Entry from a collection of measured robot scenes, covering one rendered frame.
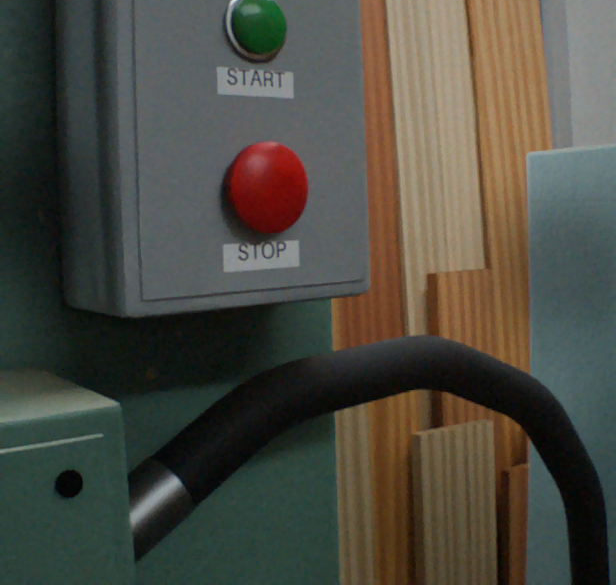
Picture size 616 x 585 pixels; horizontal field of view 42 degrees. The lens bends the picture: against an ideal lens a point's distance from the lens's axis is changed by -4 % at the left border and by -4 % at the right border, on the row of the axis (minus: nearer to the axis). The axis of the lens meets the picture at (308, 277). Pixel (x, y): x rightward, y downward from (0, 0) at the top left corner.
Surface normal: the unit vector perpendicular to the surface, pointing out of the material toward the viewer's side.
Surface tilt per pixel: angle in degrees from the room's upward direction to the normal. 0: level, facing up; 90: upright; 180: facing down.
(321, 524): 90
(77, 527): 90
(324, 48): 90
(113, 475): 90
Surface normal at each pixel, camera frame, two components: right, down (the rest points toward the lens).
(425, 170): 0.44, -0.02
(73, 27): -0.81, 0.07
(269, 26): 0.62, 0.06
